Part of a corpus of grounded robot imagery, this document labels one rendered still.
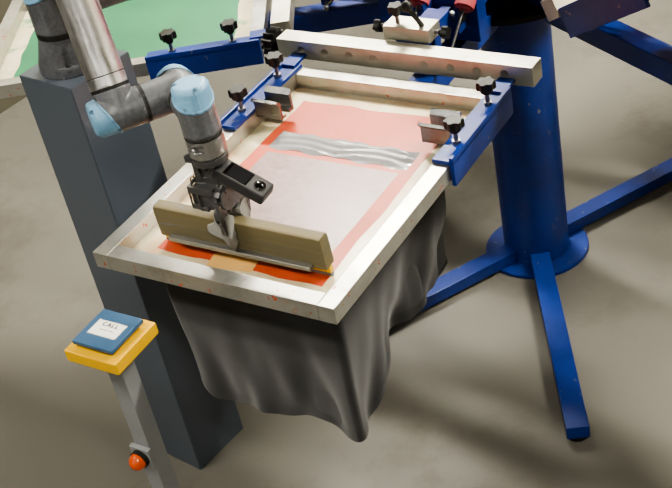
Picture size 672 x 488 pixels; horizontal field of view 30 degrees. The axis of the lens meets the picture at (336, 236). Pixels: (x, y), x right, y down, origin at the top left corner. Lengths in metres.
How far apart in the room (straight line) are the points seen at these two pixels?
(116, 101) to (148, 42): 1.10
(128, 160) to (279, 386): 0.65
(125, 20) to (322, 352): 1.44
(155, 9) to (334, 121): 0.93
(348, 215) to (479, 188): 1.74
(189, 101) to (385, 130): 0.66
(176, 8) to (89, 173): 0.86
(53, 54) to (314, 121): 0.61
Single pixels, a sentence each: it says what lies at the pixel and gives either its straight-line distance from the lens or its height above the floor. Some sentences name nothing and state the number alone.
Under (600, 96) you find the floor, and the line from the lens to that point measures 4.73.
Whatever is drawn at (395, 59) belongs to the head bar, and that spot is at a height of 1.02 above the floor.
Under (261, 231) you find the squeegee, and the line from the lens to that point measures 2.44.
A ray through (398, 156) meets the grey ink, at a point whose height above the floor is 0.96.
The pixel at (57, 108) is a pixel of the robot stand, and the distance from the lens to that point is 2.89.
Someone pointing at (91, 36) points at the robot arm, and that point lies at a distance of 2.40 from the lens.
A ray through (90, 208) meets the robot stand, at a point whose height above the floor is 0.86.
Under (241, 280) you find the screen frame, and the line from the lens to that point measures 2.42.
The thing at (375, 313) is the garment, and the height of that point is 0.78.
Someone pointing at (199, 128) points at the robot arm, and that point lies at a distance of 2.35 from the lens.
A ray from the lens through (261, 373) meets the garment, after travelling 2.72.
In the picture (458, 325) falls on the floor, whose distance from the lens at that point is 3.74.
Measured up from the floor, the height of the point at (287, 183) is 0.95.
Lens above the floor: 2.42
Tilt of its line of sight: 35 degrees down
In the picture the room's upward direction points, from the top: 12 degrees counter-clockwise
